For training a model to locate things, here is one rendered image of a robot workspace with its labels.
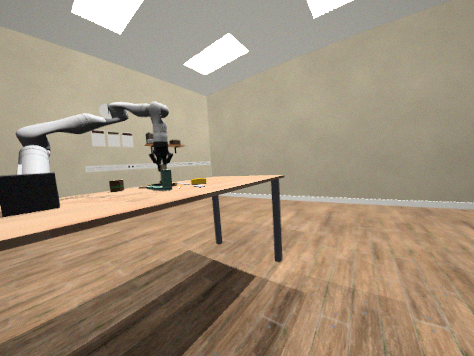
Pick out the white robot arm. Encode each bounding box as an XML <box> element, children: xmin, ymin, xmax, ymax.
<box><xmin>16</xmin><ymin>102</ymin><xmax>169</xmax><ymax>175</ymax></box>

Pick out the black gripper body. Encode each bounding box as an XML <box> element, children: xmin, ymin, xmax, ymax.
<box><xmin>153</xmin><ymin>141</ymin><xmax>169</xmax><ymax>158</ymax></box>

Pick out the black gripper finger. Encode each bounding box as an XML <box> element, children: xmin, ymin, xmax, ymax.
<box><xmin>149</xmin><ymin>152</ymin><xmax>162</xmax><ymax>172</ymax></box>
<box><xmin>162</xmin><ymin>152</ymin><xmax>173</xmax><ymax>170</ymax></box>

